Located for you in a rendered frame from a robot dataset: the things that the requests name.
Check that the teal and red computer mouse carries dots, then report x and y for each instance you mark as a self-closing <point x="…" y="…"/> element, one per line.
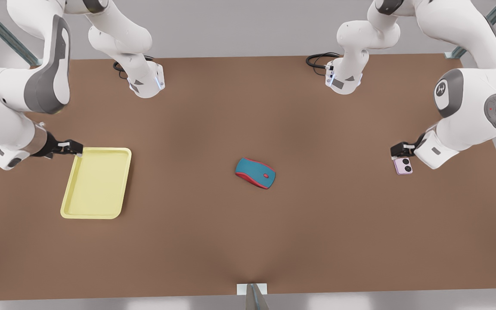
<point x="255" y="172"/>

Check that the silver frame post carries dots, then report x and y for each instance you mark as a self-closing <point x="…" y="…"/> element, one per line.
<point x="254" y="297"/>
<point x="480" y="28"/>
<point x="4" y="32"/>

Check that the pink smartphone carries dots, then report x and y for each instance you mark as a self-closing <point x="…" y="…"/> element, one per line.
<point x="403" y="166"/>

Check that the yellow plastic tray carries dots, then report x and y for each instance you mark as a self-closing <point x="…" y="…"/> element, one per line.
<point x="97" y="183"/>

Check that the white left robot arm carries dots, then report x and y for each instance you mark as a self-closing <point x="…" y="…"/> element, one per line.
<point x="472" y="107"/>

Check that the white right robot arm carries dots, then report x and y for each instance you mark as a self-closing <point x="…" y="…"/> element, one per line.
<point x="11" y="90"/>

